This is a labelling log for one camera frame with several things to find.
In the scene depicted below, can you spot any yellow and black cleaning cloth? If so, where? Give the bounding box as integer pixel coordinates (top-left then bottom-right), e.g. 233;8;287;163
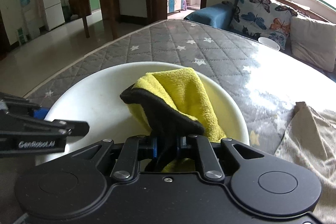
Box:
120;68;226;173

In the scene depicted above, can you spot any large white bowl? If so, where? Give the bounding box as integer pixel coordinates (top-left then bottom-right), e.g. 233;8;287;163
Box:
35;61;250;165

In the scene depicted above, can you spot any white bowl on sofa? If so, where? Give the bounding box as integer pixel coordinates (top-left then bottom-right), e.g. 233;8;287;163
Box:
258;37;280;51

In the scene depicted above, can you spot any water dispenser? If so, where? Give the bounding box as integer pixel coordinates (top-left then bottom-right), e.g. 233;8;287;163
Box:
20;0;41;40

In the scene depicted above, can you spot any grey towel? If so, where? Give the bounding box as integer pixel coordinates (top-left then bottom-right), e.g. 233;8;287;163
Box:
274;102;335;223

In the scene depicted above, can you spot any white refrigerator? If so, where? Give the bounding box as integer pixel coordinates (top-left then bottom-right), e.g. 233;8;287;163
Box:
41;0;65;31

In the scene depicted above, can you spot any blue sofa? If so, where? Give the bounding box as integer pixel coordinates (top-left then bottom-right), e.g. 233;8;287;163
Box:
184;2;336;82

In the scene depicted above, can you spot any large butterfly pillow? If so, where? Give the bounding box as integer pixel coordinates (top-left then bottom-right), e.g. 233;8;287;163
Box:
230;0;298;50

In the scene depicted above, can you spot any plain white pillow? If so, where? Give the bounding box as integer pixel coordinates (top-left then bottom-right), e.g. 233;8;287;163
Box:
290;16;335;72

